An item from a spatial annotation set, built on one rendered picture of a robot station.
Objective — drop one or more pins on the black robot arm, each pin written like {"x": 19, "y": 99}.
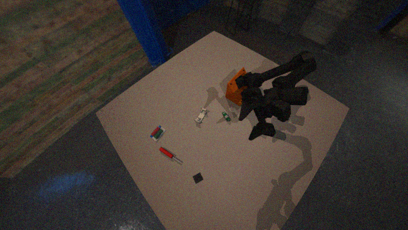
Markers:
{"x": 284, "y": 91}

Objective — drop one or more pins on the red-handled screwdriver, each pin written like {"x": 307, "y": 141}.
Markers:
{"x": 167, "y": 153}

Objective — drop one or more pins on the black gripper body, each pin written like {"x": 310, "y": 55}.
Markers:
{"x": 263, "y": 111}

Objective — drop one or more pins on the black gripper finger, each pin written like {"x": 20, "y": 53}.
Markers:
{"x": 248, "y": 104}
{"x": 257, "y": 131}

